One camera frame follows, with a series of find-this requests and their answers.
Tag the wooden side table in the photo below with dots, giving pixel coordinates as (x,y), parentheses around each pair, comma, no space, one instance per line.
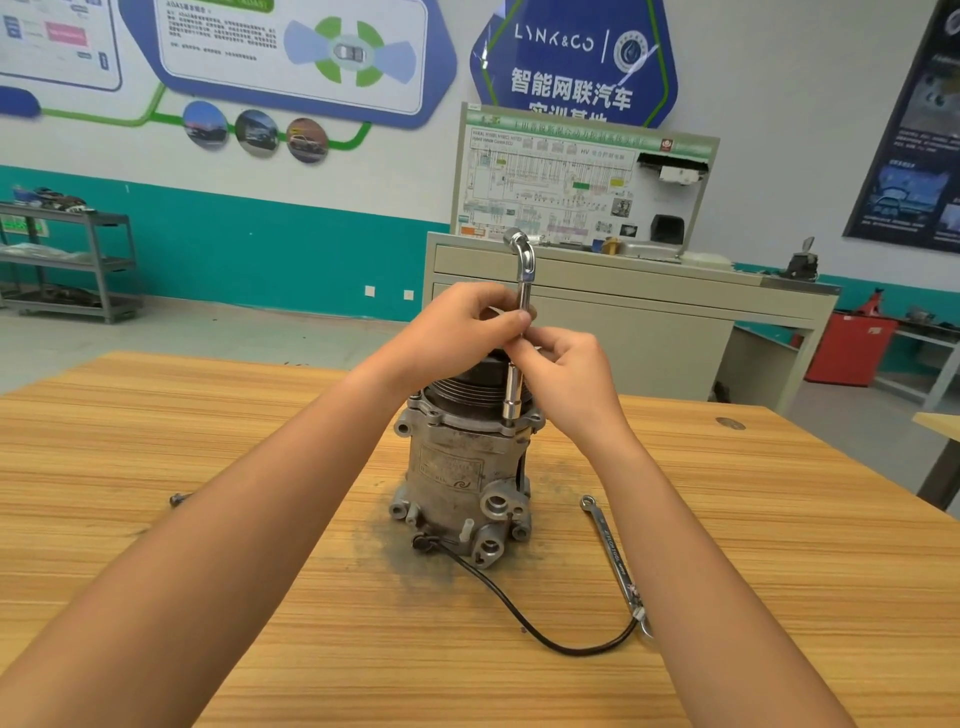
(942,450)

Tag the dark round table grommet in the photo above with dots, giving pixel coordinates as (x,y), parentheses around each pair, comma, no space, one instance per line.
(731,423)

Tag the blue rounded infographic panel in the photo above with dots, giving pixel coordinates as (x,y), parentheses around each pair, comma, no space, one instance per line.
(240,60)

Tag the person's left forearm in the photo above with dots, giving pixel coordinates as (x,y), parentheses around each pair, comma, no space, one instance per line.
(180,578)

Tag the dark wall poster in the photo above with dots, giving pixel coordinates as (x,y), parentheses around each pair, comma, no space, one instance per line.
(915,143)

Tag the blue hexagon wall sign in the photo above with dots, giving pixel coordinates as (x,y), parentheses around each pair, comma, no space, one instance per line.
(570,60)

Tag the white infographic wall panel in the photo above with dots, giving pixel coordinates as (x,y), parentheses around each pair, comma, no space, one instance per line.
(53,38)

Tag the pile of grey bolts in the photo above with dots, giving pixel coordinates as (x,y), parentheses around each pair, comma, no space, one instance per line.
(179,498)

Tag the silver L-shaped socket wrench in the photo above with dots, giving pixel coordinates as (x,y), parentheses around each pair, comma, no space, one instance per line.
(522,263)

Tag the small black device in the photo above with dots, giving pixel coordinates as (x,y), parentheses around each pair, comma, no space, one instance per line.
(803,263)

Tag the white wiring display board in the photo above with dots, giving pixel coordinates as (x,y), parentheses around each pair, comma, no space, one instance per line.
(540,180)

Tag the red cabinet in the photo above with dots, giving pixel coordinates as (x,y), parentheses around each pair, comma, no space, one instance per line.
(851,348)

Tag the grey metal shelf cart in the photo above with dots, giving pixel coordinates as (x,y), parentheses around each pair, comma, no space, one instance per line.
(68,263)

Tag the person's right hand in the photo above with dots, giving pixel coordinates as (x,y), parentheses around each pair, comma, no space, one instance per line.
(578,393)

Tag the person's left hand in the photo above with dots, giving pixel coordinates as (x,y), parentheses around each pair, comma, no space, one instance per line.
(458,330)

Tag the silver combination wrench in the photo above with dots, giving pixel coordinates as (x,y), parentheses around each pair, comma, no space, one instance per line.
(615,563)

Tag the round photo wall decal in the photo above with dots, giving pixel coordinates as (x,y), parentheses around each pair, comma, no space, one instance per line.
(308,138)
(257,131)
(206,123)

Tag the person's right forearm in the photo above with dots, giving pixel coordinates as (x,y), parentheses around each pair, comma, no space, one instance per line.
(735,615)

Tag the grey metal compressor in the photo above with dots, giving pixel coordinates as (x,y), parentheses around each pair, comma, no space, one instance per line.
(465,465)

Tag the beige workbench cabinet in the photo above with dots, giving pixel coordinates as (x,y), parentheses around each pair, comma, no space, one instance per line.
(675,308)

